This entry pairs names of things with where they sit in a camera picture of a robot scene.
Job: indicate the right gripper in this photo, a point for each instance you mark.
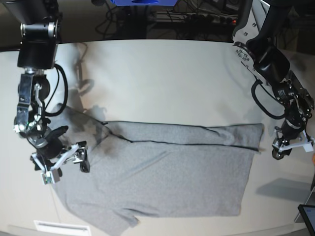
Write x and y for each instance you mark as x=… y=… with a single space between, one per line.
x=49 y=146

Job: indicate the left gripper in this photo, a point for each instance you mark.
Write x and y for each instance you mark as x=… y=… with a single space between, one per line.
x=283 y=146

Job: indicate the grey T-shirt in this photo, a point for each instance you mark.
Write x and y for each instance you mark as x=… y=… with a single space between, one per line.
x=154 y=170

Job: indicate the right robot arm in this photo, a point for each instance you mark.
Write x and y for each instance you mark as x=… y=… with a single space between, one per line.
x=40 y=22

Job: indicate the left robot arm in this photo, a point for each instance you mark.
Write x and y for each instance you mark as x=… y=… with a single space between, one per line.
x=258 y=23

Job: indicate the black tablet on stand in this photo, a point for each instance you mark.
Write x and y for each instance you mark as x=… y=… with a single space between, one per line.
x=308 y=215

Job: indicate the white label strip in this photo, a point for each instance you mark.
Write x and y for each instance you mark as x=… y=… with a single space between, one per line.
x=62 y=229

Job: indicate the black power strip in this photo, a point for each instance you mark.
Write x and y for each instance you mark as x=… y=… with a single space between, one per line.
x=190 y=17

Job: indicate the blue box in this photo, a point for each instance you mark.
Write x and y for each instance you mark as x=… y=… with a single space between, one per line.
x=144 y=2

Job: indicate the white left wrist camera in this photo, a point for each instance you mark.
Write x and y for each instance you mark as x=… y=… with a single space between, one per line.
x=308 y=147

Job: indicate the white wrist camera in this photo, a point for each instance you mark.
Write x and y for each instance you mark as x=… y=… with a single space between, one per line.
x=308 y=147
x=50 y=177

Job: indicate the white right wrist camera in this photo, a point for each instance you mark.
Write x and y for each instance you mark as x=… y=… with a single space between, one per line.
x=50 y=177

